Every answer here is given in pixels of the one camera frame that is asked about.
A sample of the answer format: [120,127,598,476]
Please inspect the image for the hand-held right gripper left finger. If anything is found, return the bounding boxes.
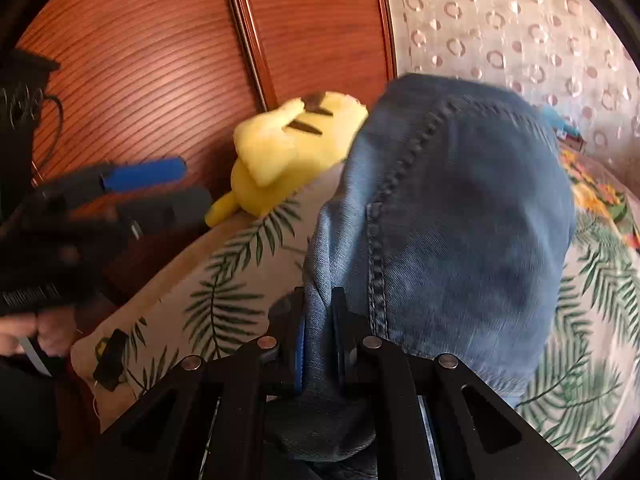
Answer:
[65,287,307,480]

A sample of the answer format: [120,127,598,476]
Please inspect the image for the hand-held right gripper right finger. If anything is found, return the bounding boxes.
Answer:
[331,286,578,480]

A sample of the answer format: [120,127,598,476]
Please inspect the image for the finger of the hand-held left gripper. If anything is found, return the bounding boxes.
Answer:
[114,186,214,237]
[40,156,189,207]

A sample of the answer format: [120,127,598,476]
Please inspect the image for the blue denim pants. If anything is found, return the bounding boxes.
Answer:
[265,72,579,465]

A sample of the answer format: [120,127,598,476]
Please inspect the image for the person's left hand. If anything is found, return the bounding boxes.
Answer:
[0,304,77,362]

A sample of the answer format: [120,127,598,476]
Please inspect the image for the brown ribbed wooden headboard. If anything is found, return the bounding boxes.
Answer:
[10,0,399,321]

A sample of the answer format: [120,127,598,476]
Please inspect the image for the leaf print bed sheet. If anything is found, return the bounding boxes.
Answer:
[70,160,640,480]

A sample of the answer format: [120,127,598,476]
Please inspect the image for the yellow plush toy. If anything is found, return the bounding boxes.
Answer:
[205,91,371,229]

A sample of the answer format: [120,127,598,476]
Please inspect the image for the floral blanket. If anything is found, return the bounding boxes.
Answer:
[556,137,640,252]

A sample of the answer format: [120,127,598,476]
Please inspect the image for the blue packet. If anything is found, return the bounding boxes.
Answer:
[541,104,585,142]

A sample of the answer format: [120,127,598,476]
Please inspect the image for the circle pattern sheer curtain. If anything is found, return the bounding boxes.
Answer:
[379,0,640,188]

